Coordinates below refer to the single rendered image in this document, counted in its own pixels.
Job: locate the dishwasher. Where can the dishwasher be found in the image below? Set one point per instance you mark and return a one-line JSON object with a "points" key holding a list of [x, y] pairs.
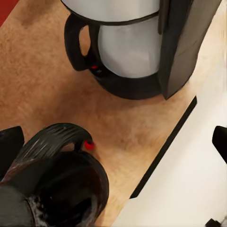
{"points": [[164, 149]]}

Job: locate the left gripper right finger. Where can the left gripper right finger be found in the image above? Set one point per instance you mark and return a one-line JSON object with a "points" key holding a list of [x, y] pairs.
{"points": [[220, 141]]}

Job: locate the electric kettle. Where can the electric kettle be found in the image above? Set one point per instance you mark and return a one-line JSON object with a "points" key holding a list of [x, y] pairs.
{"points": [[45, 187]]}

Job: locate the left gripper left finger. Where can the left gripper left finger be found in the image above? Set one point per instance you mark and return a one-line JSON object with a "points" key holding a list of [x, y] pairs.
{"points": [[11, 142]]}

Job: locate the countertop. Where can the countertop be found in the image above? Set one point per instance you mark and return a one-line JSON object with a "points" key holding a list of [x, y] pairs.
{"points": [[39, 88]]}

